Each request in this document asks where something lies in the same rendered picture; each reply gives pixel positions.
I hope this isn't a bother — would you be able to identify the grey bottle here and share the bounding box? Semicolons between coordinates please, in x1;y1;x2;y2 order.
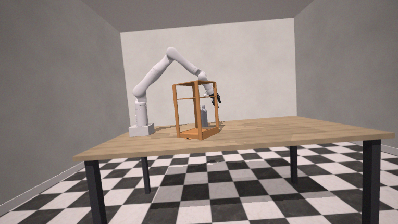
201;105;208;127

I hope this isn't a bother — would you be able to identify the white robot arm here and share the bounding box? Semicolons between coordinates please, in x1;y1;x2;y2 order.
133;47;214;127

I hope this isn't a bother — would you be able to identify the wooden shelving unit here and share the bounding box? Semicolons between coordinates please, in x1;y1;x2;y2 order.
172;80;219;140

